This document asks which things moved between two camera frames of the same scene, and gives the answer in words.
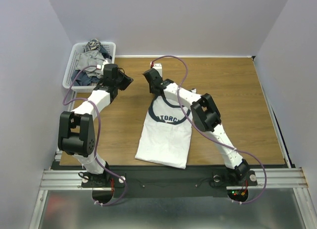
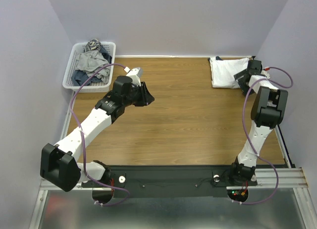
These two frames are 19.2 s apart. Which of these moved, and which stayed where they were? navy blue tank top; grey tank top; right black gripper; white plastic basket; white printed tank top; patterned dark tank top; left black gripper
Moved: right black gripper; white printed tank top; left black gripper
Stayed: patterned dark tank top; white plastic basket; navy blue tank top; grey tank top
